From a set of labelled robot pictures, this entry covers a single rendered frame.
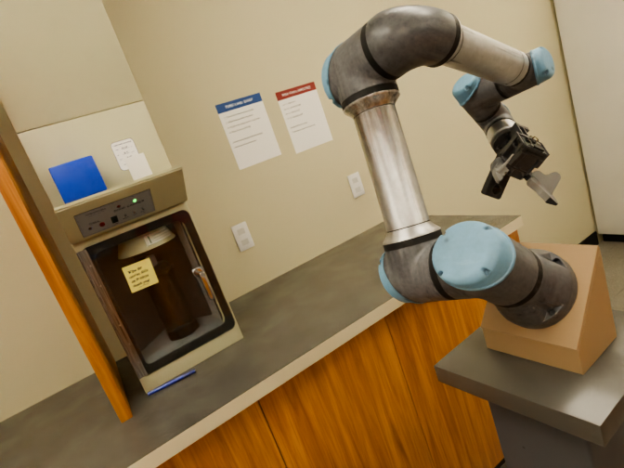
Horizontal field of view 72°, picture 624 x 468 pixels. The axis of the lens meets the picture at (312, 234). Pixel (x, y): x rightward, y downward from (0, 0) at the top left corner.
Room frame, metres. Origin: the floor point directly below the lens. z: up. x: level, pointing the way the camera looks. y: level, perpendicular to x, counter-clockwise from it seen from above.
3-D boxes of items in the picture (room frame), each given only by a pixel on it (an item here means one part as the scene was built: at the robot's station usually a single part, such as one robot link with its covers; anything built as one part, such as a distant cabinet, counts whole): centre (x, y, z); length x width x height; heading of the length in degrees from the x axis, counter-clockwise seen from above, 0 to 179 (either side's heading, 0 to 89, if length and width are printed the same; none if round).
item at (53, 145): (1.32, 0.52, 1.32); 0.32 x 0.25 x 0.77; 117
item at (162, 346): (1.20, 0.46, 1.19); 0.30 x 0.01 x 0.40; 116
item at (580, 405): (0.74, -0.37, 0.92); 0.32 x 0.32 x 0.04; 29
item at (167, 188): (1.16, 0.43, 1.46); 0.32 x 0.12 x 0.10; 117
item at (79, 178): (1.12, 0.51, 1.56); 0.10 x 0.10 x 0.09; 27
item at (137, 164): (1.19, 0.38, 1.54); 0.05 x 0.05 x 0.06; 18
